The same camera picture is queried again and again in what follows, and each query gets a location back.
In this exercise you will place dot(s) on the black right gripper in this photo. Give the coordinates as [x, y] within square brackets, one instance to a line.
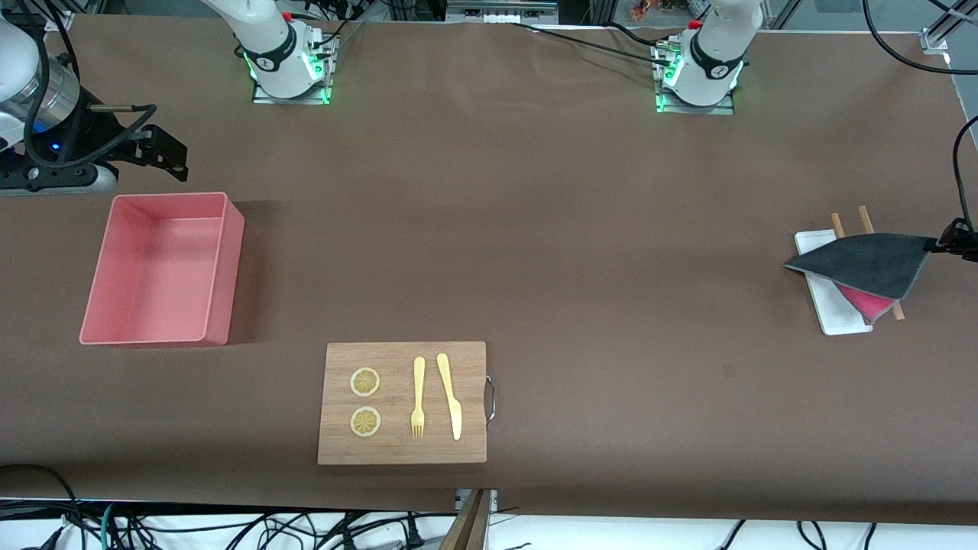
[98, 141]

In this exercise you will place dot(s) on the lemon slice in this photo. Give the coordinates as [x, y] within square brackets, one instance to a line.
[365, 382]
[365, 422]

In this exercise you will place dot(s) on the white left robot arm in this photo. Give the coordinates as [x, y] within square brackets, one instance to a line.
[718, 38]

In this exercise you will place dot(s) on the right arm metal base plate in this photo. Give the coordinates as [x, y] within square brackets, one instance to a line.
[263, 98]

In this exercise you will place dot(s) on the aluminium corner bracket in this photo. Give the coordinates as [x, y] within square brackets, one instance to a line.
[59, 23]
[934, 42]

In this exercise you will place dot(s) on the white rectangular tray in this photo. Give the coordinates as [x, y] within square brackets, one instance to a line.
[840, 317]

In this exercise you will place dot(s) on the brown wooden post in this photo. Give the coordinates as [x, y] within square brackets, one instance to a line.
[467, 527]

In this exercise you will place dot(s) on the grey cloth with pink underside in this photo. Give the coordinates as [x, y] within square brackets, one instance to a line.
[863, 263]

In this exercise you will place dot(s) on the yellow plastic fork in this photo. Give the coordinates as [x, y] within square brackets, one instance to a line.
[419, 374]

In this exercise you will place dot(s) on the grey metal frame rail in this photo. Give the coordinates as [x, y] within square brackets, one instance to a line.
[500, 14]

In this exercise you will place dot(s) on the pink plastic bin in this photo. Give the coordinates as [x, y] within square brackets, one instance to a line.
[153, 267]

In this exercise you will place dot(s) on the yellow plastic knife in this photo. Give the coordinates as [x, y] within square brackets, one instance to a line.
[455, 420]

